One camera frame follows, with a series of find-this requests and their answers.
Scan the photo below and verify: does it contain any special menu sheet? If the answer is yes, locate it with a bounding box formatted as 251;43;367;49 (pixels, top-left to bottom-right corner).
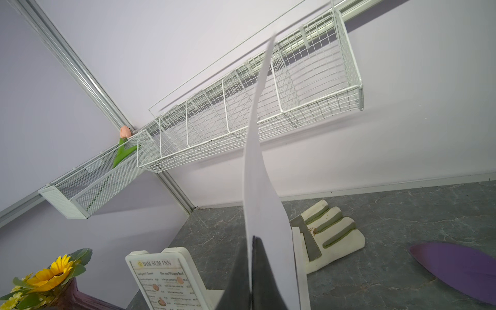
242;37;300;309

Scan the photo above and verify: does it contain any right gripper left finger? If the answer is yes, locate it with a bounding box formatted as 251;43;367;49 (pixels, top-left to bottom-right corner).
216;243;251;310

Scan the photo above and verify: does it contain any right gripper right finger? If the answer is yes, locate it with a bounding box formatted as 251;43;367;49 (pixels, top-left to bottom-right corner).
251;236;287;310

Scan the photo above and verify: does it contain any white menu holder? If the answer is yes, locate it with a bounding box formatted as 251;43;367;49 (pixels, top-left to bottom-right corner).
292;227;311;310
125;247;224;309

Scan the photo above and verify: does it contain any pink artificial tulip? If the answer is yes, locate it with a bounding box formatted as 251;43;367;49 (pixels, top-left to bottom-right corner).
112;125;139;169

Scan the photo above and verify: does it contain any yellow sunflower bouquet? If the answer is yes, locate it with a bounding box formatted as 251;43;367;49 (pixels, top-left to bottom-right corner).
1;248;92;309

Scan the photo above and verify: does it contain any dim sum menu in holder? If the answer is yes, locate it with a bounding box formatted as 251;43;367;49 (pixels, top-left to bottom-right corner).
131;258;202;309

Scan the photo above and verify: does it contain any small white mesh basket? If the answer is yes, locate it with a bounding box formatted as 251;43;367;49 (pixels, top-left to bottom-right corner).
39;136;143;220

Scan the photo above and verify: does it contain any long white wire basket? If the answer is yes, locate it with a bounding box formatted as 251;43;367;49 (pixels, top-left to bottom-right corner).
136;1;364;173

